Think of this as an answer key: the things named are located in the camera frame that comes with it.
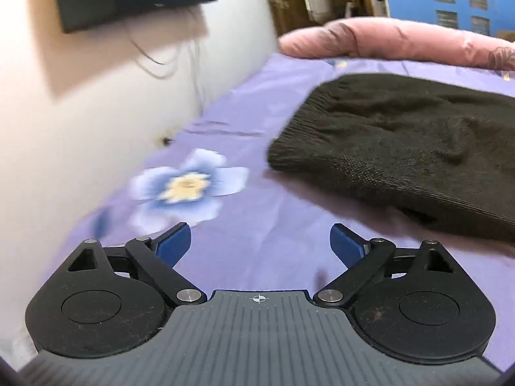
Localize pink rolled quilt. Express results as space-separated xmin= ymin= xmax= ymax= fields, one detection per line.
xmin=278 ymin=17 xmax=514 ymax=71

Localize black knit pants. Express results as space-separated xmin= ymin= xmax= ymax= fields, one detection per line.
xmin=267 ymin=74 xmax=514 ymax=242

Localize dangling wall cables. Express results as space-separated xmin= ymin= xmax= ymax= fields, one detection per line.
xmin=122 ymin=5 xmax=209 ymax=115

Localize purple floral bed sheet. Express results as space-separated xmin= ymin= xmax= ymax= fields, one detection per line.
xmin=23 ymin=55 xmax=514 ymax=385

